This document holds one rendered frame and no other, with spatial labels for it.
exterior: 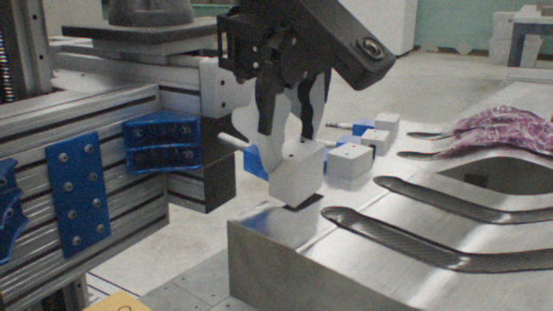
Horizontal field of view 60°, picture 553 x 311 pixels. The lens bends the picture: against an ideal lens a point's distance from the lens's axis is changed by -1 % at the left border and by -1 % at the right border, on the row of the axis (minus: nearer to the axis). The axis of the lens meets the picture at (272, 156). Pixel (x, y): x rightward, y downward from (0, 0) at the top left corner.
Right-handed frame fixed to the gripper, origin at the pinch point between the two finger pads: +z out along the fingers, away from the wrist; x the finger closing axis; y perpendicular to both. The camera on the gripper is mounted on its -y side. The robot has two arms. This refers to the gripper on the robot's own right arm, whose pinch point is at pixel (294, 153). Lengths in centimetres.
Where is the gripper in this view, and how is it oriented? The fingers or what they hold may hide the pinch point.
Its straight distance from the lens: 51.0
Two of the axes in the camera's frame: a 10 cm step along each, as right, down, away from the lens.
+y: -7.7, -3.5, 5.4
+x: -6.4, 3.9, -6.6
